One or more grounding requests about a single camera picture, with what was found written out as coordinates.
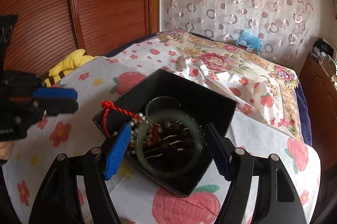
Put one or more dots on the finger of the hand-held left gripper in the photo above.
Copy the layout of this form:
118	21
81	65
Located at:
55	93
59	108

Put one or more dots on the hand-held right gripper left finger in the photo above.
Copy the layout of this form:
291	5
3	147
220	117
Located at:
118	150

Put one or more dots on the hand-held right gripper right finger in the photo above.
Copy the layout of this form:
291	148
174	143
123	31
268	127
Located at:
218	153

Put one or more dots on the green jade bangle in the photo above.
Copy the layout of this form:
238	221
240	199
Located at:
147	160

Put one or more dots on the black cardboard box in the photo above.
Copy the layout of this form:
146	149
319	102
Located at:
184	92

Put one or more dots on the person's left hand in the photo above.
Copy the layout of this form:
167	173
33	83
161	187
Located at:
5	151

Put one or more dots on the yellow plush toy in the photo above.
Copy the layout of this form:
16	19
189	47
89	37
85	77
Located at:
71	60

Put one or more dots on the floral blanket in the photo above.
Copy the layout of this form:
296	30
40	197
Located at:
223	58

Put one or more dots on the wooden wardrobe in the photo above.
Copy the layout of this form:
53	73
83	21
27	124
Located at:
105	3

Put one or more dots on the blue plastic bag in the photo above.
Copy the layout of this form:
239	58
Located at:
248	39

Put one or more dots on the wooden cabinet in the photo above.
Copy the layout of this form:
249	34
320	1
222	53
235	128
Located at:
321	87

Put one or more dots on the black bag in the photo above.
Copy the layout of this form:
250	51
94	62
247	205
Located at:
321	46

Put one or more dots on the circle patterned sheer curtain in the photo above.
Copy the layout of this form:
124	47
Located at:
237	3

